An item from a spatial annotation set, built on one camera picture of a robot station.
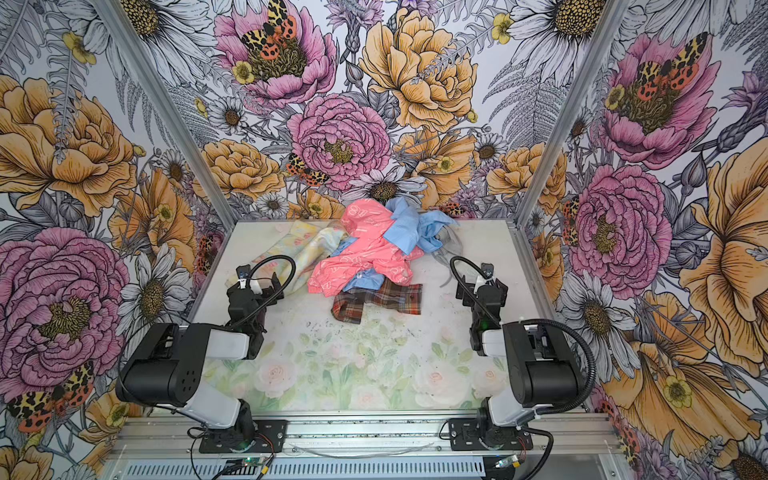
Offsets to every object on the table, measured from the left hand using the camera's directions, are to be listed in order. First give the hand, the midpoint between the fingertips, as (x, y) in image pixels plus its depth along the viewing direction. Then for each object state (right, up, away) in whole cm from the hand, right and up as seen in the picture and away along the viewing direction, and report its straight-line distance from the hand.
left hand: (261, 283), depth 93 cm
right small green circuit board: (+68, -39, -22) cm, 81 cm away
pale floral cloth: (+7, +14, +26) cm, 30 cm away
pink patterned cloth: (+33, +9, +3) cm, 35 cm away
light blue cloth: (+46, +17, +5) cm, 49 cm away
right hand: (+67, 0, +1) cm, 67 cm away
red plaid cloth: (+45, -5, +5) cm, 45 cm away
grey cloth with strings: (+61, +11, +15) cm, 64 cm away
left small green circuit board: (+8, -39, -22) cm, 46 cm away
